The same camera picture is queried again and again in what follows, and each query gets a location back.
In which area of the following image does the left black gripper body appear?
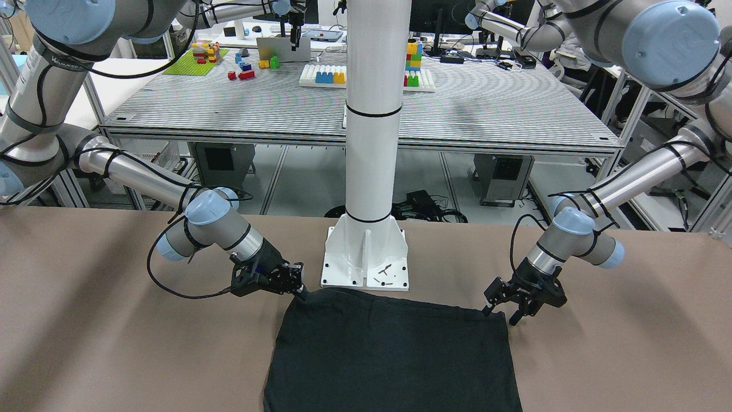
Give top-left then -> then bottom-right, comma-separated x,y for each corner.
484,258 -> 567,315

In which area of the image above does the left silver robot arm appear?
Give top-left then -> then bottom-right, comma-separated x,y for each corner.
465,1 -> 730,325

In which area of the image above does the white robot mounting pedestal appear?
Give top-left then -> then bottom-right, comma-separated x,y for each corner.
320,1 -> 411,291

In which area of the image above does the white plastic basket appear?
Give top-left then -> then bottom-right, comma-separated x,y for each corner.
135,141 -> 188,204

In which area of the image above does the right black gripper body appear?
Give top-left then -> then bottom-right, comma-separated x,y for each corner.
230,240 -> 304,297

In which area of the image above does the black printed t-shirt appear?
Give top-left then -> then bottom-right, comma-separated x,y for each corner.
263,288 -> 522,411

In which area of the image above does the grey control box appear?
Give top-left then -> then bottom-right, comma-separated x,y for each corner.
188,142 -> 256,200

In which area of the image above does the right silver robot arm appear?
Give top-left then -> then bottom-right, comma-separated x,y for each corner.
2,1 -> 308,299

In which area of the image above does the green lego baseplate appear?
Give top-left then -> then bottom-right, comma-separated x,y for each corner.
162,45 -> 229,76

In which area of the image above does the striped neighbouring work table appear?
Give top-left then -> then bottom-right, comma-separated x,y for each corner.
102,55 -> 623,162

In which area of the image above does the white block tray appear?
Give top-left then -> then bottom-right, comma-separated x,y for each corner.
299,64 -> 347,89

